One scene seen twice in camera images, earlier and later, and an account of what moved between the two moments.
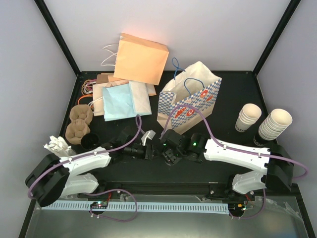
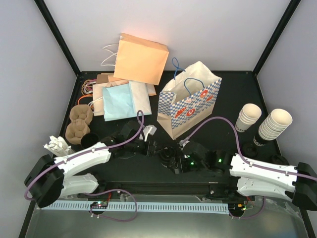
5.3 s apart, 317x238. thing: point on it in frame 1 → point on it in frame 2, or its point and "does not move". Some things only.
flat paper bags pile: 98,95 does not move
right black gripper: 171,159 → 183,168
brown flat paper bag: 102,79 does not move
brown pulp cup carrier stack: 81,115 does not move
